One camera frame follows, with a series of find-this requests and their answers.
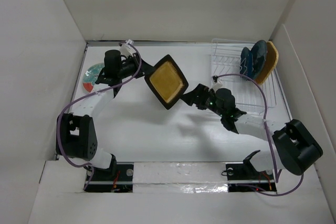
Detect aluminium base rail with mounts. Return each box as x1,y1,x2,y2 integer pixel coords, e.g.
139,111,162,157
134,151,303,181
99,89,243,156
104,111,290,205
85,162,277,194

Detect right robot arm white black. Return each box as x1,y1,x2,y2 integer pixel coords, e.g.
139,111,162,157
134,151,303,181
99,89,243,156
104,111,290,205
181,84,323,178

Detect woven bamboo square plate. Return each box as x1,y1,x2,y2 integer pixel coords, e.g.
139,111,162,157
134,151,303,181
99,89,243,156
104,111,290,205
255,41,279,85

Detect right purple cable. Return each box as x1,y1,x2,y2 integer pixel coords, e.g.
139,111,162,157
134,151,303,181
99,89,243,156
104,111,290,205
212,73,305,196

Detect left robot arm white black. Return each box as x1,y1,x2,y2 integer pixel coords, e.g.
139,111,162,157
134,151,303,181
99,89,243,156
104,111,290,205
56,45,154,180

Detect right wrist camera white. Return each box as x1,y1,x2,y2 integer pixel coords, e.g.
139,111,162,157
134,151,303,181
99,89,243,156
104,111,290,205
211,75,223,92

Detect brown black square plate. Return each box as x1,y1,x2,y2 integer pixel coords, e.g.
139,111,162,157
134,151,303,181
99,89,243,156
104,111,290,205
144,55,188,110

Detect red teal floral round plate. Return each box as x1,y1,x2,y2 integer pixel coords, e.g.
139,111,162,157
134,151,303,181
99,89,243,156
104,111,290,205
82,62,104,93

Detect white wire dish rack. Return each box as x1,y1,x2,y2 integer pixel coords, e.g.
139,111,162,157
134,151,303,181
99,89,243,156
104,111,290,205
211,38,277,114

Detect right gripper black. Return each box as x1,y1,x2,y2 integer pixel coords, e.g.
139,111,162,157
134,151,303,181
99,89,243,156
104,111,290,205
180,83,225,118

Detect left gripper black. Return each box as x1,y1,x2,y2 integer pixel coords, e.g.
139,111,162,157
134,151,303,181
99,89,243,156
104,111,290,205
117,52,155,79

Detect dark blue leaf-shaped plate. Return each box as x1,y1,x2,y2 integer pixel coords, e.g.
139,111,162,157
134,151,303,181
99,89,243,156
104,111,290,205
239,47,253,79

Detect teal round plate white blossoms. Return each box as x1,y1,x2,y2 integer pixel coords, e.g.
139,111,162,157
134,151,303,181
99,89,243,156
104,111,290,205
250,40,267,80

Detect purple cable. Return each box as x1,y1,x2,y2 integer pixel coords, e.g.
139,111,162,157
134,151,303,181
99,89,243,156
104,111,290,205
57,41,144,190
212,73,305,196

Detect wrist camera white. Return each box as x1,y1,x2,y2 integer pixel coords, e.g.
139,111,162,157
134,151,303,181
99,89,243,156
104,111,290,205
119,39,134,58
211,75,223,92

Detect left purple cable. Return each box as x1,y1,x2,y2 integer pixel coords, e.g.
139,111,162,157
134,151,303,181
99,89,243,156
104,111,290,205
57,41,144,190

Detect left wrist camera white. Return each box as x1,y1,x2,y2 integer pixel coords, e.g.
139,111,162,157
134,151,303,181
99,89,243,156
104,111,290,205
119,39,134,58

